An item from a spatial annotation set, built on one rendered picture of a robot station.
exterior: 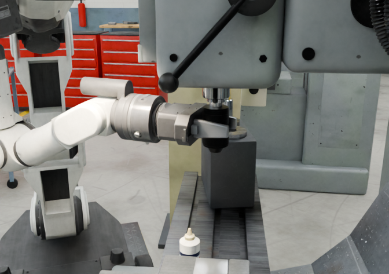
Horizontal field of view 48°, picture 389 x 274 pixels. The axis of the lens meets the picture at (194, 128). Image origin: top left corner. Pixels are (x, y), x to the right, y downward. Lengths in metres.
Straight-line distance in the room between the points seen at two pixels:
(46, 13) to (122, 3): 8.94
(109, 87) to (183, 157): 1.85
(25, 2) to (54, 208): 0.78
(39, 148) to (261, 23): 0.52
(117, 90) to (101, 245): 0.98
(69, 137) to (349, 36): 0.52
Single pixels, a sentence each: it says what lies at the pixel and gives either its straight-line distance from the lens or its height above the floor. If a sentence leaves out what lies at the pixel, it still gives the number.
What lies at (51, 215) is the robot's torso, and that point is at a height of 0.74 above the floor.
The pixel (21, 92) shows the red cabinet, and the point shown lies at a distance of 6.05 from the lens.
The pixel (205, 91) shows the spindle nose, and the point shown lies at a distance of 0.75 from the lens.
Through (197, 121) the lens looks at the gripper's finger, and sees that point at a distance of 0.75.
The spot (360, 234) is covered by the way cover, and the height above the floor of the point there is 0.96.
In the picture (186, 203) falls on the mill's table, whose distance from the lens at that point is 1.23.
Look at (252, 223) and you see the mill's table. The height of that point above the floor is 0.90.
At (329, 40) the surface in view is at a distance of 0.64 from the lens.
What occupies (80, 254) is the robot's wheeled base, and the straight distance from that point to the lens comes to 1.68.
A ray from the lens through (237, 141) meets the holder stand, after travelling 1.13.
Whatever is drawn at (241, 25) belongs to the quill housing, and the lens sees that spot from 0.65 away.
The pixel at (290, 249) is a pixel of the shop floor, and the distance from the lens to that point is 2.79.
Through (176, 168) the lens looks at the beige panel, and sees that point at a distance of 2.68.
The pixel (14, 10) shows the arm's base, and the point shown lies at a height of 1.42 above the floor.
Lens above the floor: 1.45
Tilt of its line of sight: 17 degrees down
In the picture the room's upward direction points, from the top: straight up
